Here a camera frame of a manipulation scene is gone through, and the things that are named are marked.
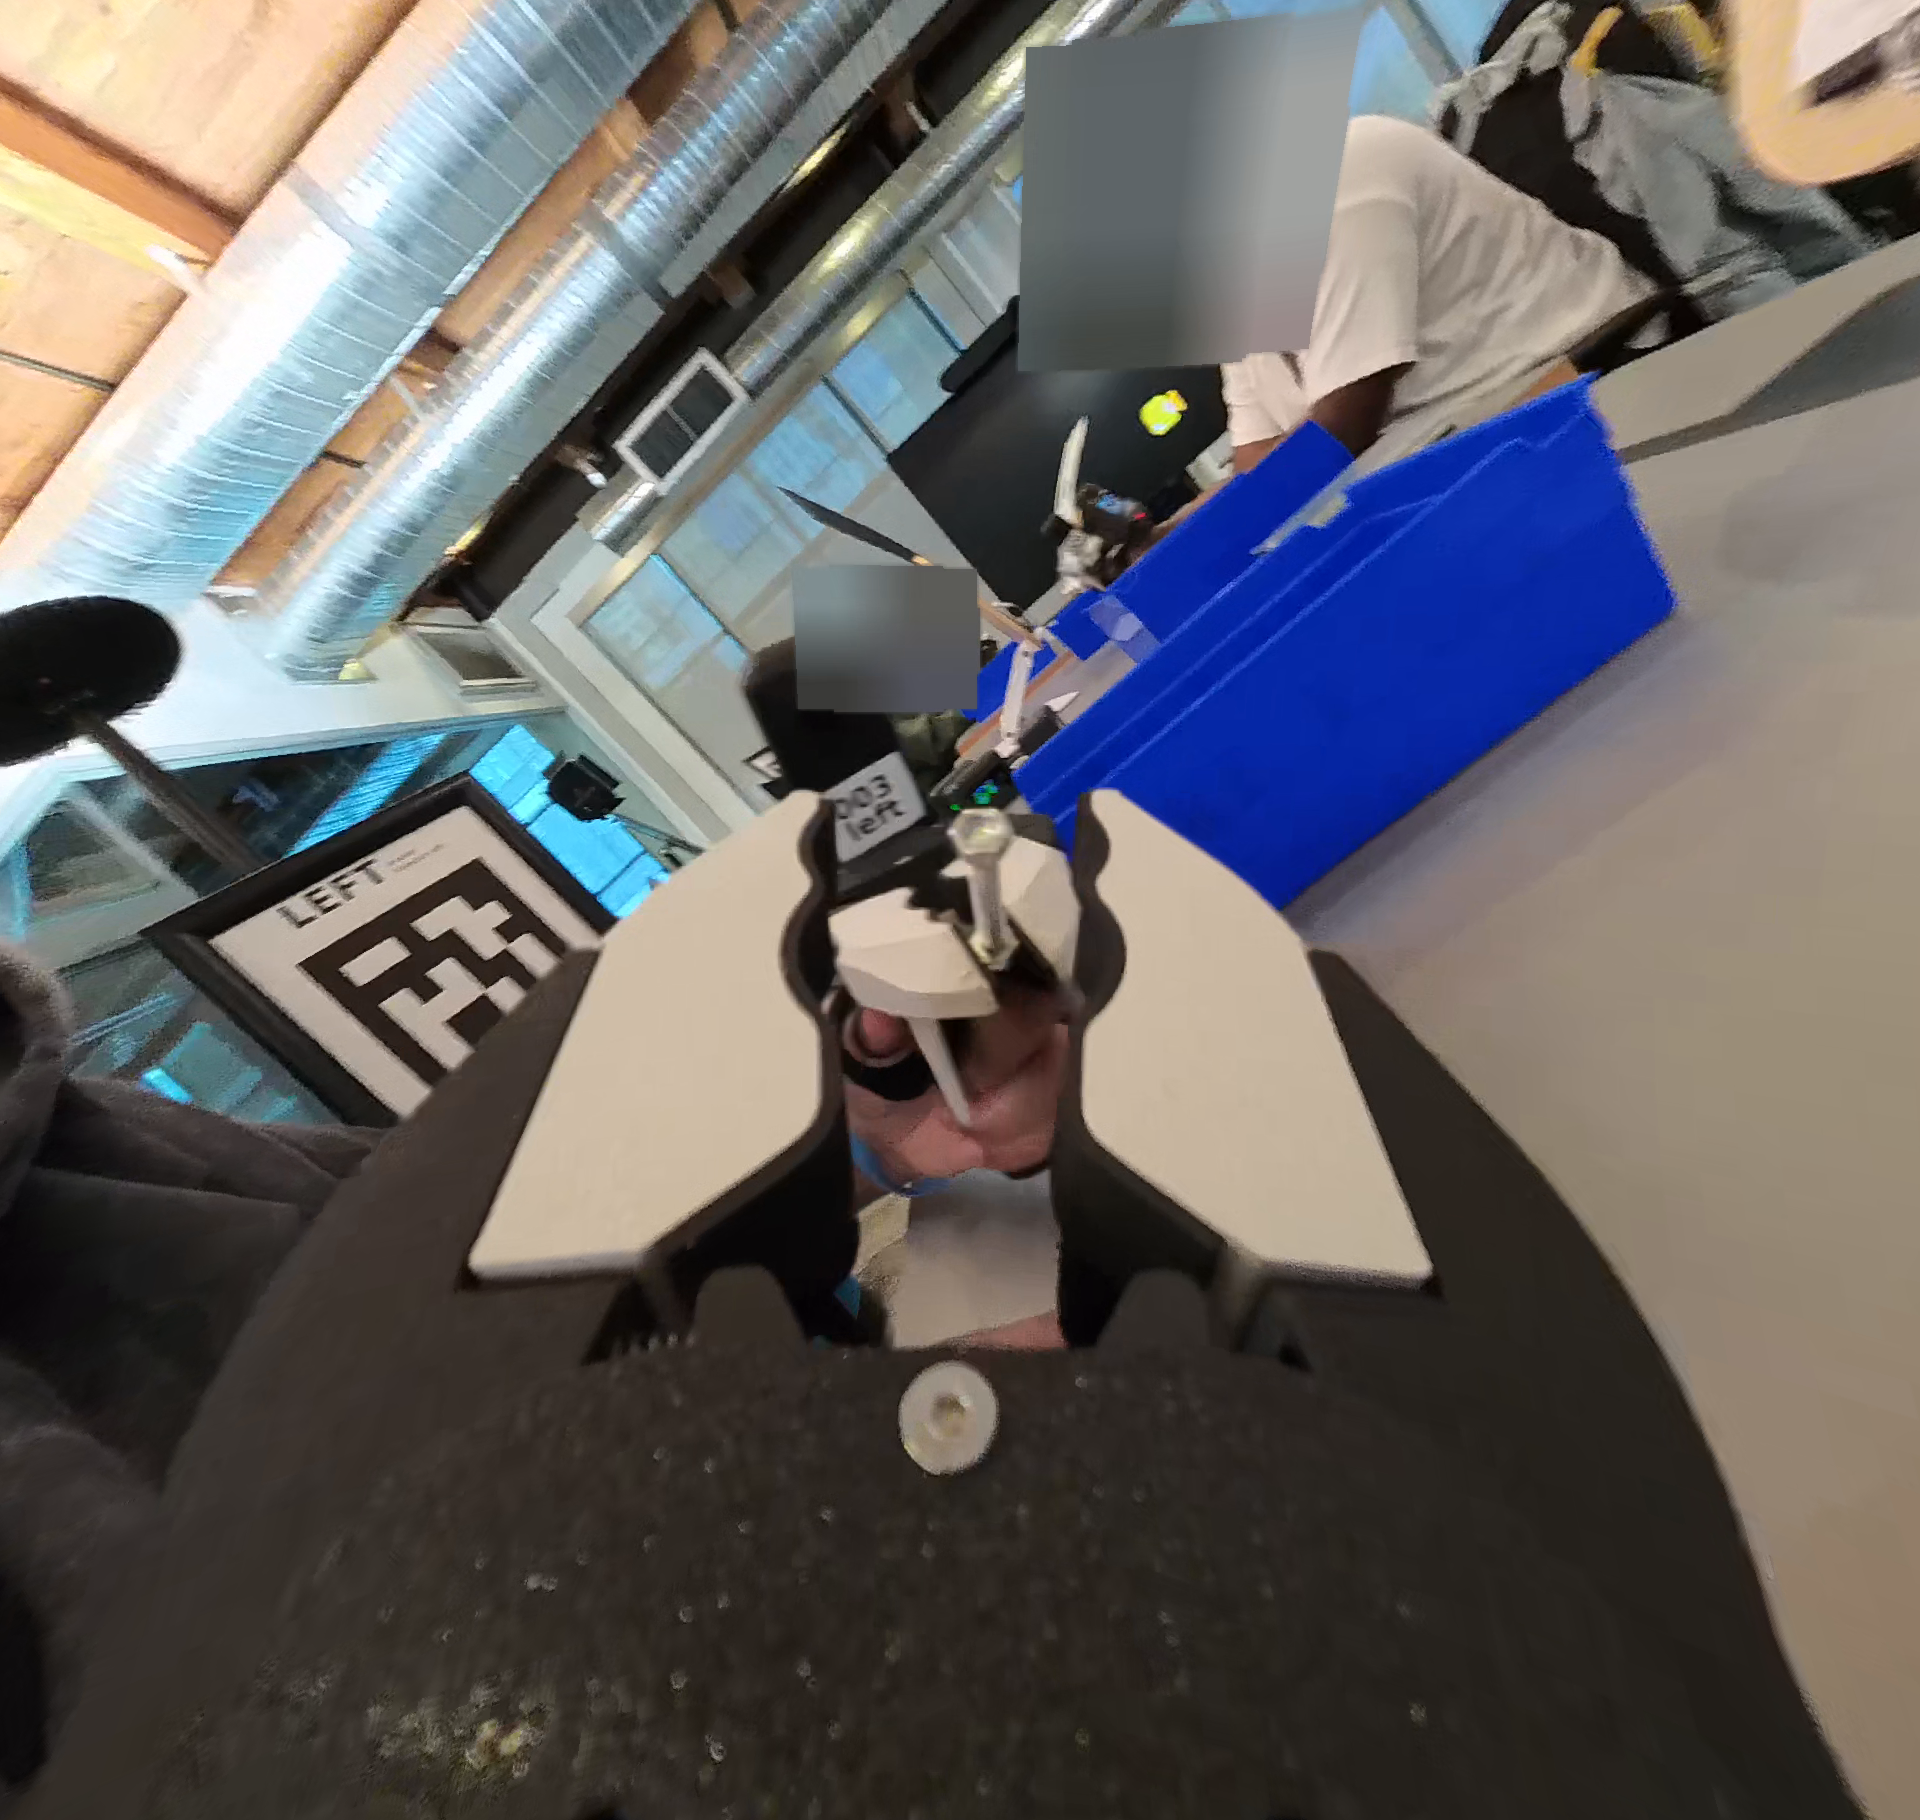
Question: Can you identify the person's left hand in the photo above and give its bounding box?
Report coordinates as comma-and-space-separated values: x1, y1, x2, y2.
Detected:
840, 1003, 1077, 1197

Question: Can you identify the black floor lamp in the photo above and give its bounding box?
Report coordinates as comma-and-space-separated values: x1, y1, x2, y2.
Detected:
0, 596, 269, 881

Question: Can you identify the white document stand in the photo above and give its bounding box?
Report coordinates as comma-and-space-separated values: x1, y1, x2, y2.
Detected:
994, 627, 1087, 761

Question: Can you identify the thin long silver bolt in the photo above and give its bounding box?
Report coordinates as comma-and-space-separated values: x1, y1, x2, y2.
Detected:
961, 852, 1032, 977

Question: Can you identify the blue plastic bin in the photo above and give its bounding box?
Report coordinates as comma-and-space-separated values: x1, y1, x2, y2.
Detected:
1012, 377, 1680, 912
1103, 425, 1362, 640

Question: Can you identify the denim jacket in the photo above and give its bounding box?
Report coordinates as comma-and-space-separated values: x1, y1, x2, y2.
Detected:
1433, 0, 1872, 332

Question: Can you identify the framed marker poster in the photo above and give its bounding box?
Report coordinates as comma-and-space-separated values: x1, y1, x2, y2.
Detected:
142, 777, 620, 1128

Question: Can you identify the black television screen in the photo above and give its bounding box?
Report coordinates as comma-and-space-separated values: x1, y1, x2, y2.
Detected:
885, 305, 1250, 610

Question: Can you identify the wooden stand board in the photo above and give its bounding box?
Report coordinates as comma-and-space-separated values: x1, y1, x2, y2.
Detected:
1724, 0, 1920, 191

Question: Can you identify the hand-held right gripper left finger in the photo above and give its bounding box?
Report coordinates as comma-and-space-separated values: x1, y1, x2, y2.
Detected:
468, 794, 863, 1350

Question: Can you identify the grey desk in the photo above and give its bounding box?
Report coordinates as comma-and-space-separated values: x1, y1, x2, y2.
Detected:
1291, 237, 1920, 1820

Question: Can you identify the blue wristband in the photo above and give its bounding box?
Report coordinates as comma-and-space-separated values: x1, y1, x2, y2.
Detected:
846, 1131, 966, 1203

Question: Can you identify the ceiling air vent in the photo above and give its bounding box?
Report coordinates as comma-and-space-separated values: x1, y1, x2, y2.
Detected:
613, 351, 755, 492

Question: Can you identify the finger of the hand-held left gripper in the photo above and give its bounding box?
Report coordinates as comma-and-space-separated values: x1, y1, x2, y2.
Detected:
961, 812, 1087, 987
829, 890, 1009, 1127

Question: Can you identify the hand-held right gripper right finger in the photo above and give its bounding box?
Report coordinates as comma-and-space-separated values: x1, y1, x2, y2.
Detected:
1050, 789, 1434, 1346

